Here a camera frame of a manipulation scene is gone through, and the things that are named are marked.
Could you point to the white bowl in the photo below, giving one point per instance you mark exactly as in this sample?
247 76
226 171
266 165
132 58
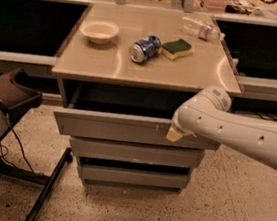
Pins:
99 32

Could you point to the blue crushed soda can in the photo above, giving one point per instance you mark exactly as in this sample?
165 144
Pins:
145 49

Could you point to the clear plastic water bottle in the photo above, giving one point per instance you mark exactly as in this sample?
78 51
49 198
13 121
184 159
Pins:
201 29

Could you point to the green yellow sponge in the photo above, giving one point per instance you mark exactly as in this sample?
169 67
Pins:
175 49

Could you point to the grey drawer cabinet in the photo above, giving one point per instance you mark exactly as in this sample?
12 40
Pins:
103 78

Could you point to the grey middle drawer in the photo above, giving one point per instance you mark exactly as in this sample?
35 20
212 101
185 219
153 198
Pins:
138 153

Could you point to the grey top drawer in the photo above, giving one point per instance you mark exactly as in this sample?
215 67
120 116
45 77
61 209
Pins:
124 128

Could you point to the grey bottom drawer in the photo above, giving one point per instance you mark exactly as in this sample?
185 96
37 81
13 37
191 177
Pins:
132 177

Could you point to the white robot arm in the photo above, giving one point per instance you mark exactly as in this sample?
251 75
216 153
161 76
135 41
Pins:
207 114

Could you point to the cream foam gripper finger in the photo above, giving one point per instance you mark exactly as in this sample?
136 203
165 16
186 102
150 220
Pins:
173 135

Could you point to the grey drawer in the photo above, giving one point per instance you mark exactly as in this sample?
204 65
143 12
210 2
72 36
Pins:
132 177
124 128
138 153

